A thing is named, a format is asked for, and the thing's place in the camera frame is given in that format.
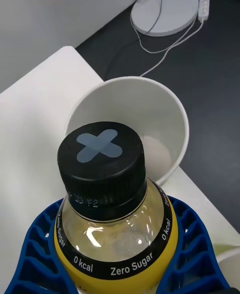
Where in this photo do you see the white power strip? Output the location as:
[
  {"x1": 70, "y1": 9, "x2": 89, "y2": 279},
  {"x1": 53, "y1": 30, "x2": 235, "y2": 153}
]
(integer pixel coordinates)
[{"x1": 197, "y1": 0, "x2": 211, "y2": 22}]

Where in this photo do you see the white cable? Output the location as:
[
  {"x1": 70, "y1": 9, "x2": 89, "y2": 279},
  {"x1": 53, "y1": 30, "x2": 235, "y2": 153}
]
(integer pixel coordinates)
[{"x1": 129, "y1": 15, "x2": 205, "y2": 78}]

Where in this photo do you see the yellow bottle with black cap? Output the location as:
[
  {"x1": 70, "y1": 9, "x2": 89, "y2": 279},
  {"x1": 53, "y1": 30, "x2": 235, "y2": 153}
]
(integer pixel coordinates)
[{"x1": 53, "y1": 121, "x2": 180, "y2": 294}]

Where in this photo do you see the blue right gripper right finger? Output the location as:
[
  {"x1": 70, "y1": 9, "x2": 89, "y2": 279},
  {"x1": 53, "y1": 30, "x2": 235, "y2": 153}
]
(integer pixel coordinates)
[{"x1": 154, "y1": 195, "x2": 232, "y2": 294}]

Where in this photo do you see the white round lamp base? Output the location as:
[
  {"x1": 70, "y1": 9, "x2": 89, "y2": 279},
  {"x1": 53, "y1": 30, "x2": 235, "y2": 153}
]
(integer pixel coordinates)
[{"x1": 130, "y1": 0, "x2": 199, "y2": 37}]

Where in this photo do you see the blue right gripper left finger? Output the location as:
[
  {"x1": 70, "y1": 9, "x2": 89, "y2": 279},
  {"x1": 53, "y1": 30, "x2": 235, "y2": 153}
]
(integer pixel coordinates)
[{"x1": 4, "y1": 197, "x2": 78, "y2": 294}]

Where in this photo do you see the grey waste bin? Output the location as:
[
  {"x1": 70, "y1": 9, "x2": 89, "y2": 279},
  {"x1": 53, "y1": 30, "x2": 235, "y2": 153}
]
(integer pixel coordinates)
[{"x1": 64, "y1": 75, "x2": 190, "y2": 187}]

